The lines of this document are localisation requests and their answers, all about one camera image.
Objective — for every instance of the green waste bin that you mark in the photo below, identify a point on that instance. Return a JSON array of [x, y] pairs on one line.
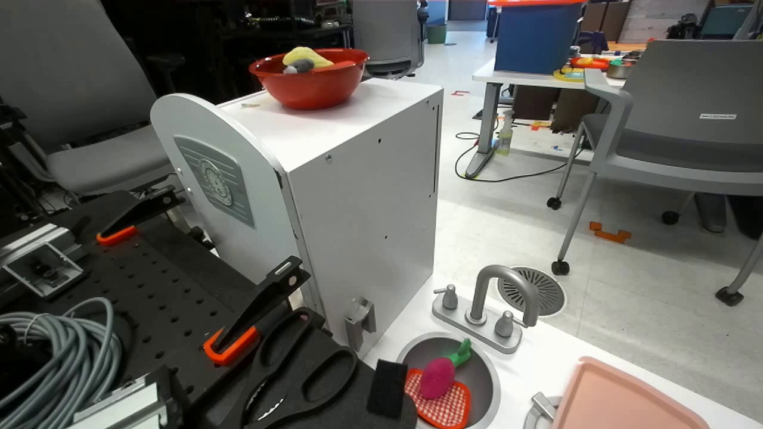
[[437, 32]]

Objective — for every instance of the gray padded office chair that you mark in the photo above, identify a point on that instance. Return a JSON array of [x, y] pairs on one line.
[[75, 86]]

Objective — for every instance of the orange mesh strainer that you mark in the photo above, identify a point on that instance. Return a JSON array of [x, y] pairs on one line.
[[445, 409]]

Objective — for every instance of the small black block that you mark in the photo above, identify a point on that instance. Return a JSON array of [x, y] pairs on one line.
[[388, 390]]

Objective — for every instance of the clear bottle under table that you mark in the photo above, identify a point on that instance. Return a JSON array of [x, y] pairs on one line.
[[505, 134]]

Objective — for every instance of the white toy kitchen cabinet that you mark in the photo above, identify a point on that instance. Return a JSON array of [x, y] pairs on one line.
[[358, 198]]

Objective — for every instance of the pink toy fruit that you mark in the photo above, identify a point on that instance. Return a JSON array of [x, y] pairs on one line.
[[437, 377]]

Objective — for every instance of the round gray drain grate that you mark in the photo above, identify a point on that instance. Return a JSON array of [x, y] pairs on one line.
[[544, 290]]

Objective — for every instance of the silver metal bracket box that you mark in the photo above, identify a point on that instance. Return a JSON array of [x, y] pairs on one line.
[[38, 265]]

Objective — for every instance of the white background table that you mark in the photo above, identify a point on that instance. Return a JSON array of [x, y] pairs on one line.
[[515, 78]]

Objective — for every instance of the red plastic bowl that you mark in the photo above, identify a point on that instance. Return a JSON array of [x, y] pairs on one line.
[[314, 86]]

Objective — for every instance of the brown cardboard box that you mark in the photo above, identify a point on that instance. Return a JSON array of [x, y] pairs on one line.
[[556, 109]]

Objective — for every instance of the gray toy faucet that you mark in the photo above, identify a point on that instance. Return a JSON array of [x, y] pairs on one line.
[[482, 298]]

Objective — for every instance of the pink plastic tray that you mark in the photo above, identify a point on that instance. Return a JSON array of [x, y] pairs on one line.
[[617, 402]]

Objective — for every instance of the black perforated breadboard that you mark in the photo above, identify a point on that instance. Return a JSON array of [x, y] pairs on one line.
[[170, 290]]

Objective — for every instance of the silver metal plate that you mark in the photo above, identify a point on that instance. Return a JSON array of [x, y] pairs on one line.
[[119, 405]]

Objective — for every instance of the gray plush doll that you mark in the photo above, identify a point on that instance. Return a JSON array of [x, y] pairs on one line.
[[296, 68]]

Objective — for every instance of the round gray toy sink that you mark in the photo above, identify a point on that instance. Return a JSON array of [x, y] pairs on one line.
[[484, 373]]

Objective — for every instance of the colourful toys on table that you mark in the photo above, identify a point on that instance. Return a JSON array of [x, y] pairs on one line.
[[593, 62]]

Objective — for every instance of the gray chair with casters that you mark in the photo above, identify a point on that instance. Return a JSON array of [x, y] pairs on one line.
[[682, 119]]

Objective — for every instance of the green toy piece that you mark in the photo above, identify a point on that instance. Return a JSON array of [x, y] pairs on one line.
[[462, 352]]

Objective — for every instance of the blue storage bin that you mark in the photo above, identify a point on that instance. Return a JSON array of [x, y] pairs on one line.
[[537, 36]]

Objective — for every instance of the orange floor piece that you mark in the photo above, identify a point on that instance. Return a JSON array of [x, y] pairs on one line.
[[608, 231]]

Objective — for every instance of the orange toy block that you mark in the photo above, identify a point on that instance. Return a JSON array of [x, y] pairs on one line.
[[336, 68]]

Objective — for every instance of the black moulded foam case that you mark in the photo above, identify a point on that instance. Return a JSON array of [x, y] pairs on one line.
[[305, 390]]

